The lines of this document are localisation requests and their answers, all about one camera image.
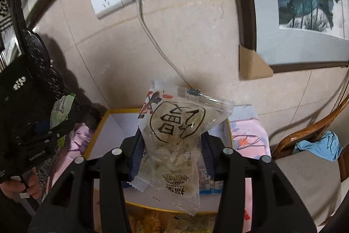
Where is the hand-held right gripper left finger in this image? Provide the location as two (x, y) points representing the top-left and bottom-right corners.
(27, 136), (145, 233)

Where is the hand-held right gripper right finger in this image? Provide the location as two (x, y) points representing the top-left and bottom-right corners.
(200, 132), (318, 233)

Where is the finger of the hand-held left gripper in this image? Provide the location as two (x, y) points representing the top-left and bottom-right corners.
(64, 102), (93, 127)
(30, 121), (68, 147)

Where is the green white snack packet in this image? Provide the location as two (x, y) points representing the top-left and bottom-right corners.
(50, 93), (76, 128)

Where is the yellow cardboard box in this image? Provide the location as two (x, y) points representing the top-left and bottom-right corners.
(82, 109), (232, 216)

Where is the clear snack packet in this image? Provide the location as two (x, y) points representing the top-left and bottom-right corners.
(132, 79), (235, 216)

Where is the person's left hand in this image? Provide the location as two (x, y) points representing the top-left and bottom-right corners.
(0, 165), (43, 205)

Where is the blue white snack packet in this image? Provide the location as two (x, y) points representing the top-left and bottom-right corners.
(196, 157), (224, 195)

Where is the pink floral blanket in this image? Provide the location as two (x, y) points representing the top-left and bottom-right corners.
(52, 105), (272, 233)

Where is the dark carved wooden cabinet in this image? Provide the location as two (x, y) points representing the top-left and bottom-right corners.
(0, 0), (66, 97)

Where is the silver framed picture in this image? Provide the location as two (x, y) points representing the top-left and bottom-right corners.
(0, 0), (24, 70)

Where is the pile of yellow snack packets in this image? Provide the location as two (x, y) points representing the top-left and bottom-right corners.
(125, 210), (219, 233)

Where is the wooden armchair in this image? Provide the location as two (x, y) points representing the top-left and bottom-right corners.
(270, 91), (349, 233)

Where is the cardboard corner protector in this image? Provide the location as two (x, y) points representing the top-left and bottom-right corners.
(238, 43), (274, 81)

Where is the blue cloth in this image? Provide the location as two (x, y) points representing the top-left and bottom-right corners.
(293, 131), (343, 162)

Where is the framed lotus painting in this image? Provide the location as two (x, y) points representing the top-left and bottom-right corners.
(222, 0), (349, 74)

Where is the grey power cable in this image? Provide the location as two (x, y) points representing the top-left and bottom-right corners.
(133, 0), (191, 86)

